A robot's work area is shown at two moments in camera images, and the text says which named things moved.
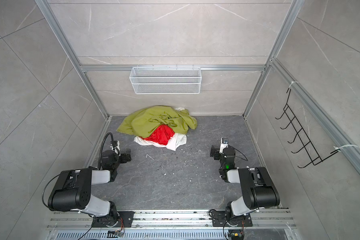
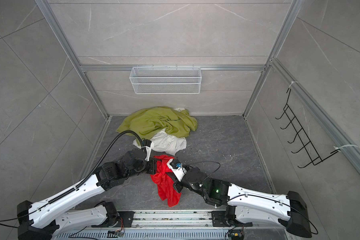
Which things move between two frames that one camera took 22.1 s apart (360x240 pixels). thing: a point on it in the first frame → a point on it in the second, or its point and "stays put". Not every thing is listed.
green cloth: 141,121 stays put
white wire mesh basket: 165,80 stays put
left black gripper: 124,160 → 153,164
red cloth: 162,134 → 164,183
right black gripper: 216,151 → 177,184
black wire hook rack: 306,145 stays put
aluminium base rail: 274,224 stays put
